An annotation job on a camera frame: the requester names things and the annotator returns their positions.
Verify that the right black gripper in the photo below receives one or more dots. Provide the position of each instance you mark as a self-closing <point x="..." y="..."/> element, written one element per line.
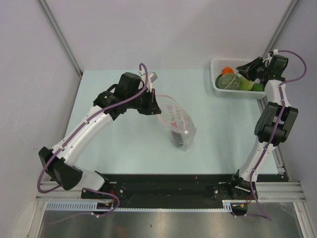
<point x="248" y="70"/>

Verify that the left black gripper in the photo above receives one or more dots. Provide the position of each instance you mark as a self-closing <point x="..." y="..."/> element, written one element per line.
<point x="152" y="107"/>

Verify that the pale green fake cabbage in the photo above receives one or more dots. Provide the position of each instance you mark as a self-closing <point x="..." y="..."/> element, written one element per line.
<point x="245" y="85"/>

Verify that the green fake bell pepper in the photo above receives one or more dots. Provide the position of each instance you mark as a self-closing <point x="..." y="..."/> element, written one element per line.
<point x="257" y="87"/>

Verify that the green netted fake melon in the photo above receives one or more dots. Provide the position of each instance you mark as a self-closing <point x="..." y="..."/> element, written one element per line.
<point x="229" y="81"/>

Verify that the orange fake pumpkin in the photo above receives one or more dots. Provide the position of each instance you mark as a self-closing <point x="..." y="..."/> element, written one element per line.
<point x="227" y="70"/>

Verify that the clear zip top bag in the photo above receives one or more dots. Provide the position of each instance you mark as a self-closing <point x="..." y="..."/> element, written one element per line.
<point x="174" y="117"/>

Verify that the purple fake eggplant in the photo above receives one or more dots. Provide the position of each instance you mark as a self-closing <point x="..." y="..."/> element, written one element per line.
<point x="177" y="138"/>

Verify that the green fake chili pepper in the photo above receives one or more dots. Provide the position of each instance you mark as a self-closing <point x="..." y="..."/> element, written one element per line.
<point x="217" y="80"/>

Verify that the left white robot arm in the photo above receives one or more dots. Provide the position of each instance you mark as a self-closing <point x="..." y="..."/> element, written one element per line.
<point x="131" y="92"/>

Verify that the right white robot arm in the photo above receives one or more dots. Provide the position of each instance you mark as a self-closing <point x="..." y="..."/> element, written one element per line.
<point x="274" y="124"/>

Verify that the white plastic basket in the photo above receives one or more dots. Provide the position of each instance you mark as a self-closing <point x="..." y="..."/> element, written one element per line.
<point x="217" y="65"/>

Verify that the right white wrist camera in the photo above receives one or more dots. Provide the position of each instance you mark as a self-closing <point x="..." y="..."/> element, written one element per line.
<point x="271" y="53"/>

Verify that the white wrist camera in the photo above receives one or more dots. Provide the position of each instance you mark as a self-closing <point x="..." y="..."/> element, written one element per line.
<point x="152" y="76"/>
<point x="271" y="53"/>

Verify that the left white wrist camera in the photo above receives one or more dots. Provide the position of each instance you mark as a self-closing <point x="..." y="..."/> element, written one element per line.
<point x="152" y="76"/>

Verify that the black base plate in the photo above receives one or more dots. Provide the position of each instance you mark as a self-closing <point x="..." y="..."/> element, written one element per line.
<point x="166" y="191"/>

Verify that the aluminium frame rail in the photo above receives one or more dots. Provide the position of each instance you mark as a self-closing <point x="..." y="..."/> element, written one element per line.
<point x="59" y="193"/>

